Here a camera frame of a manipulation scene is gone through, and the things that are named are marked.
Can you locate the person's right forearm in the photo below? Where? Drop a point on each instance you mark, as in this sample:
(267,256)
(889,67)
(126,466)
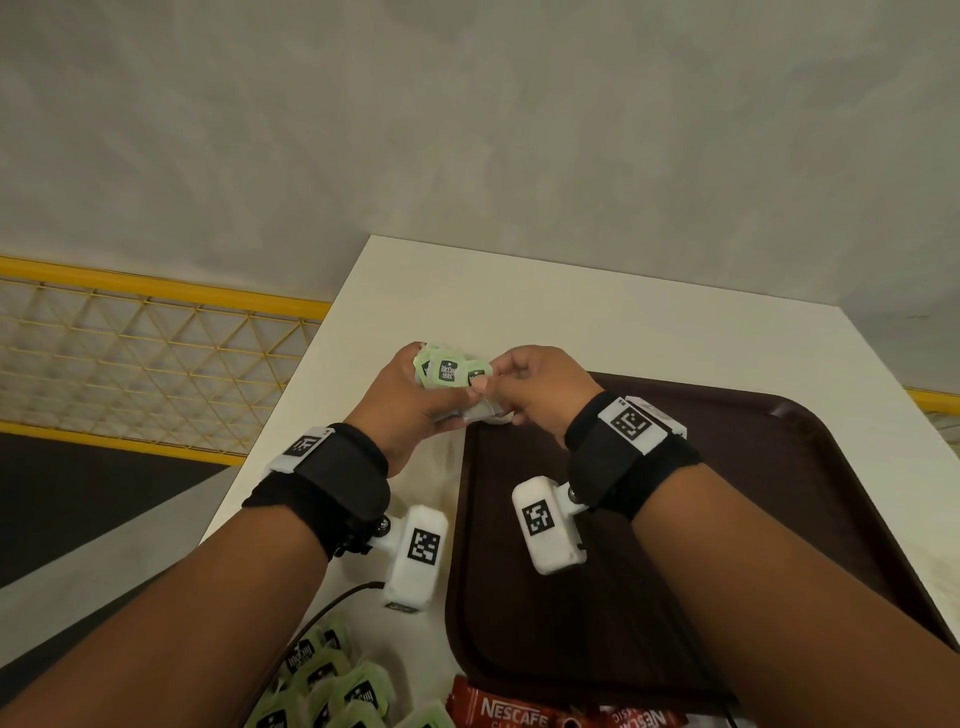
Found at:
(787,615)

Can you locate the person's right hand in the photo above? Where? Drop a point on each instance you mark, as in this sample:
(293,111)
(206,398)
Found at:
(544,386)

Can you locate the handful of tea bags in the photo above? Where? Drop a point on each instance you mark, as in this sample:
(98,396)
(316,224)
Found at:
(446,371)

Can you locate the black wristband with markers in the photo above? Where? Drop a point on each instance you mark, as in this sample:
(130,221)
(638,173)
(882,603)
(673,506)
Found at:
(630,457)
(330,480)

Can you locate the pile of red Nescafe sachets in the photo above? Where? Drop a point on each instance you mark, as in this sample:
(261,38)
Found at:
(510,711)

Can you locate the pile of green tea bags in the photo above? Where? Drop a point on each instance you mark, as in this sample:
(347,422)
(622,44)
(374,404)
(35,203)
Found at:
(337,690)

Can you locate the person's left forearm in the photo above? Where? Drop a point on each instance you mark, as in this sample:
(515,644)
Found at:
(180,622)

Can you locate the black right wristband with markers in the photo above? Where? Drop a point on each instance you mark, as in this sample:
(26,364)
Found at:
(630,457)

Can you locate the person's left hand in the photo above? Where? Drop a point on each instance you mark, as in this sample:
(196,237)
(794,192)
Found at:
(390,412)

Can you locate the black left wristband with markers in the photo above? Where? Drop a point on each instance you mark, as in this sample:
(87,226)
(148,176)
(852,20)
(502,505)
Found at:
(330,480)

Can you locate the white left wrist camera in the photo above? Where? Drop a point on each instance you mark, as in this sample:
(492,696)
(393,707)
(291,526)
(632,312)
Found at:
(416,551)

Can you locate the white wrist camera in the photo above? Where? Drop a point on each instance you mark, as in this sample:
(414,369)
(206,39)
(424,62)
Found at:
(547,525)
(416,551)

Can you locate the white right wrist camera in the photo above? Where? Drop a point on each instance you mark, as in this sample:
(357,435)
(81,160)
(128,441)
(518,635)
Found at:
(547,525)

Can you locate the brown tray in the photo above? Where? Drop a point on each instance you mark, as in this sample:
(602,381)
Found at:
(765,487)

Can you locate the yellow mesh railing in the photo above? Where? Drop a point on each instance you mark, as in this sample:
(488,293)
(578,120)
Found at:
(937,401)
(150,360)

